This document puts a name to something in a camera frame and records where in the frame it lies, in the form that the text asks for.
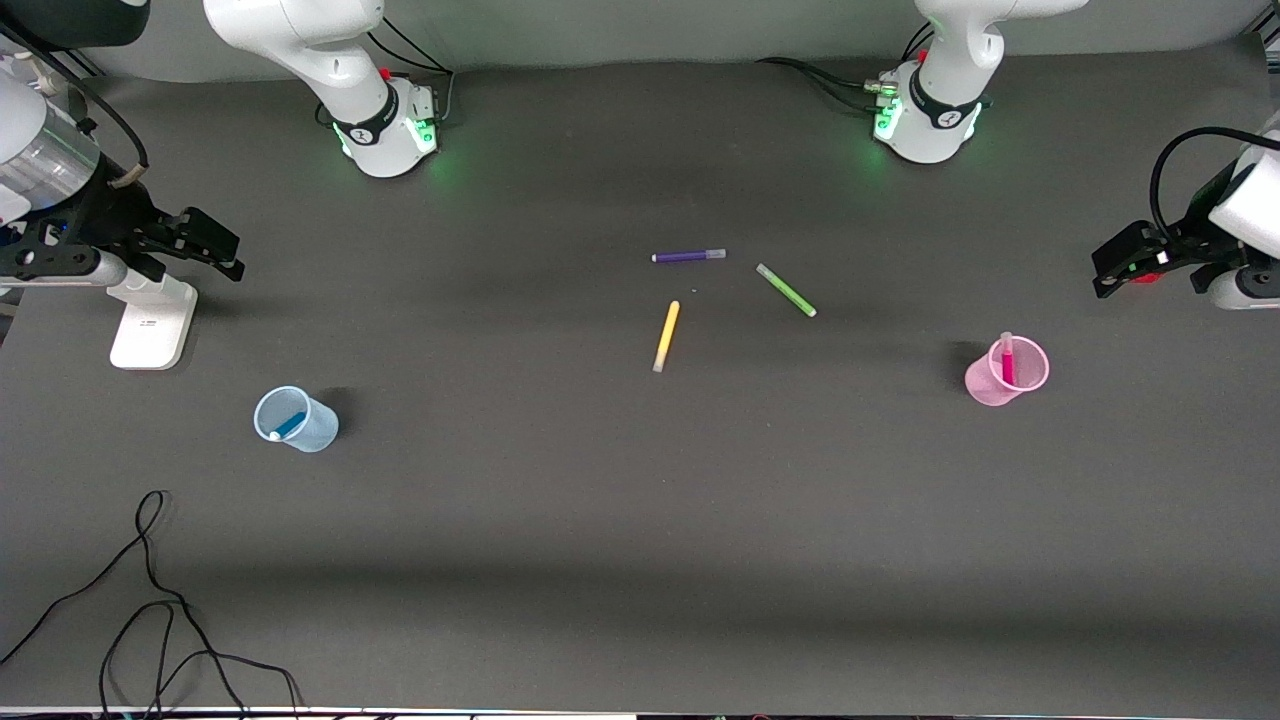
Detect white stand with pole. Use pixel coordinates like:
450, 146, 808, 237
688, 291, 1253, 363
106, 270, 199, 372

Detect translucent blue cup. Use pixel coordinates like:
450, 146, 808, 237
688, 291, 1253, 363
253, 387, 340, 455

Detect black right arm base cables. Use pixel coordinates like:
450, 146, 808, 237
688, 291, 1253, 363
368, 10, 458, 129

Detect translucent pink cup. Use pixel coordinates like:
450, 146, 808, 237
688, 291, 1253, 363
964, 335, 1051, 407

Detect yellow marker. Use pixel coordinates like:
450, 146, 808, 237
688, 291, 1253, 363
652, 300, 682, 374

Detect black left arm base cables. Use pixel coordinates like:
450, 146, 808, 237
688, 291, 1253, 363
756, 56, 898, 113

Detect thin black loose cable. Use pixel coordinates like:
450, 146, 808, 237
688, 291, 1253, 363
0, 489, 306, 717

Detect black left arm wrist cable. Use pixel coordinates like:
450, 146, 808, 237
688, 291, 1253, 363
1149, 126, 1280, 243

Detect green marker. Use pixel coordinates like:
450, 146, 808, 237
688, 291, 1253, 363
755, 263, 818, 319

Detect black arm base cables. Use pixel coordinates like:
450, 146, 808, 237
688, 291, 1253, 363
368, 10, 458, 129
756, 56, 898, 113

